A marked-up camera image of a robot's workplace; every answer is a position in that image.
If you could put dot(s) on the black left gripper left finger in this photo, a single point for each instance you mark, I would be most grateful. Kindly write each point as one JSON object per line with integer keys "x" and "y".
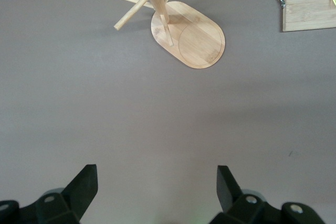
{"x": 78, "y": 192}

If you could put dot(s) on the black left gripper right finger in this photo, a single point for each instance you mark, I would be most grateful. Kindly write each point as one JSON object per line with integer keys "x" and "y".
{"x": 231, "y": 195}

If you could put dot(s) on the wooden mug tree stand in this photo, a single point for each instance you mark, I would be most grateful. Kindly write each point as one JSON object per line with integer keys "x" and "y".
{"x": 199, "y": 40}

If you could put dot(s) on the bamboo cutting board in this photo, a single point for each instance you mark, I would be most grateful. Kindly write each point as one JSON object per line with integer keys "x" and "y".
{"x": 307, "y": 6}

